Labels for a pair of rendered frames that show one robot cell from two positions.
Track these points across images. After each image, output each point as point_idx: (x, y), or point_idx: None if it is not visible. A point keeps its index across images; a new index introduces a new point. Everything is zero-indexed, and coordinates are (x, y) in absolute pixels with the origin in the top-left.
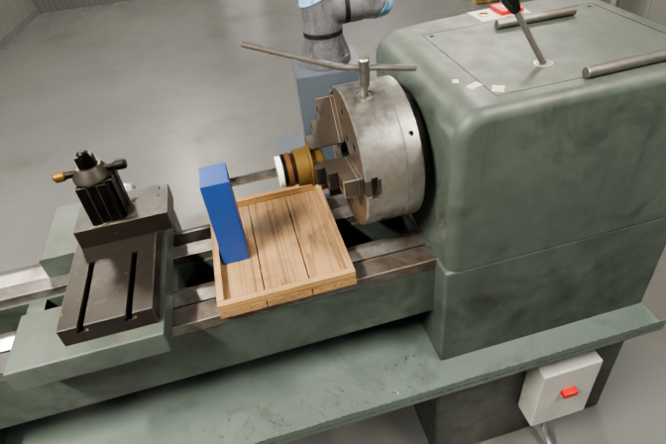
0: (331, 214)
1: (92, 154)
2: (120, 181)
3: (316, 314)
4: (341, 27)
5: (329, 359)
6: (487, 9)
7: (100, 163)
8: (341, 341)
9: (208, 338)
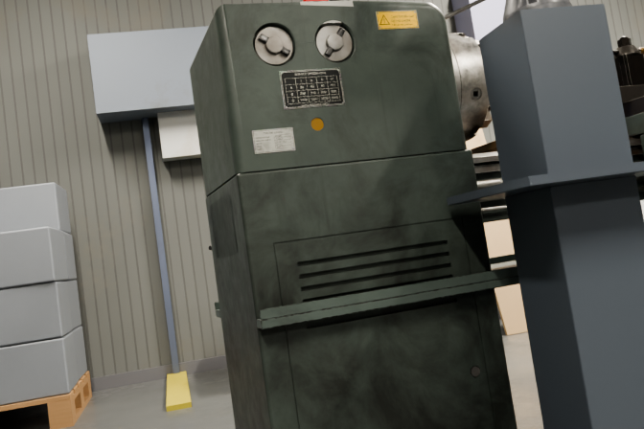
0: (488, 143)
1: (620, 40)
2: (622, 68)
3: None
4: None
5: (504, 265)
6: (332, 1)
7: (617, 48)
8: (499, 267)
9: None
